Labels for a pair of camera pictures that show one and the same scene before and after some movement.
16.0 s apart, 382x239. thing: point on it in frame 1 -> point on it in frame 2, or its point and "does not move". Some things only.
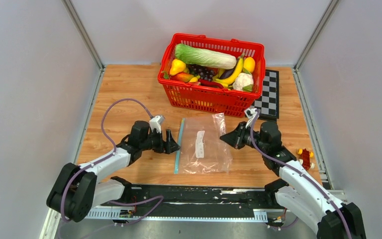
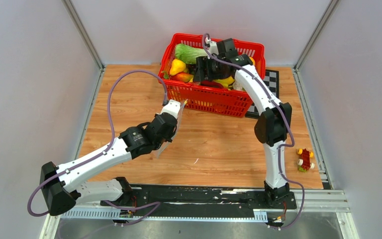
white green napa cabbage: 204,58 does not move
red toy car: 305,161 does not move
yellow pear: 177,66 does not move
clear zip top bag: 200,149 -> 159,151
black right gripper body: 244,139 -> 215,66
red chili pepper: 205,82 does not move
